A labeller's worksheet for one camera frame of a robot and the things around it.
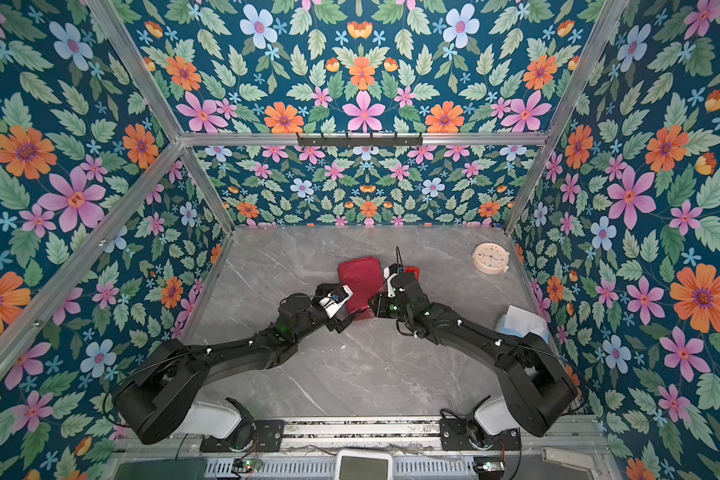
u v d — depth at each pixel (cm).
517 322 88
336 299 70
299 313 65
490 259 108
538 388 43
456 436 73
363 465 67
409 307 65
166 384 47
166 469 69
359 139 92
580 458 68
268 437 73
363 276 98
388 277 80
